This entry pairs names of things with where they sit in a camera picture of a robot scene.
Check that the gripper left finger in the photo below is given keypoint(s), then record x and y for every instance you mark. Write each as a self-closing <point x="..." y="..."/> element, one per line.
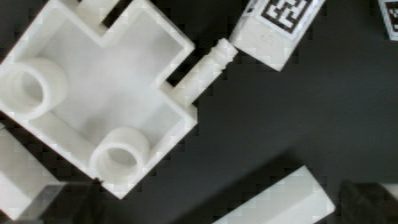
<point x="77" y="208"/>

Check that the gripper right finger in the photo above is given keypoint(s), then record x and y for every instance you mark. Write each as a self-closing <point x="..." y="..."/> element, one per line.
<point x="368" y="204"/>

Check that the white chair seat part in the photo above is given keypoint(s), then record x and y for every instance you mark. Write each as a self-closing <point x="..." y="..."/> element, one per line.
<point x="84" y="87"/>

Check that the white chair leg with tag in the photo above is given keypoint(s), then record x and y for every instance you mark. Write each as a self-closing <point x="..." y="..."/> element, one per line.
<point x="270" y="28"/>

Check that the white chair leg block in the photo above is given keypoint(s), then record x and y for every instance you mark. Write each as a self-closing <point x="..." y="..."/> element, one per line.
<point x="29" y="185"/>

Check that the white chair leg far right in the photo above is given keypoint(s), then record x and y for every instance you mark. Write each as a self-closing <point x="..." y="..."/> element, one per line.
<point x="389" y="14"/>

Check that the white L-shaped obstacle fence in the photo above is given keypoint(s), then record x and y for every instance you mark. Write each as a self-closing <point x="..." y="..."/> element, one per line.
<point x="292" y="203"/>

